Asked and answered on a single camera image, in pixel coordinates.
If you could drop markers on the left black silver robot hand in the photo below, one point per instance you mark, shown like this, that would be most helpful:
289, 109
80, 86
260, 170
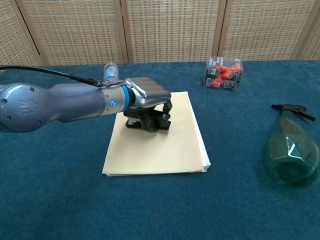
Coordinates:
147, 90

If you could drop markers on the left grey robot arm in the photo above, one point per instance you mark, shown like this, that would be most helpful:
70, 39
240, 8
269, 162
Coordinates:
62, 102

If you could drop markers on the clear bottle blue label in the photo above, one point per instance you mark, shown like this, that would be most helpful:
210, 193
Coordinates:
111, 71

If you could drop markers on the cream manila folder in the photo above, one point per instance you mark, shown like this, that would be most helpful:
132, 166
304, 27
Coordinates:
155, 150

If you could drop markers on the woven folding screen panel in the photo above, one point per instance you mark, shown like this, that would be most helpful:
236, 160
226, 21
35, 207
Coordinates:
312, 37
172, 30
12, 32
265, 27
75, 30

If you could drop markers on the clear box red black parts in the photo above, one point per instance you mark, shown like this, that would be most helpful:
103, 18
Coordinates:
223, 75

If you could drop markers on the blue felt table cover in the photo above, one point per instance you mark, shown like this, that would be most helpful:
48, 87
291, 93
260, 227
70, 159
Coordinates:
160, 207

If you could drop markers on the green spray bottle black trigger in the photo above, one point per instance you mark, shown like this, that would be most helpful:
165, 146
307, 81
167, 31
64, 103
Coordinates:
290, 155

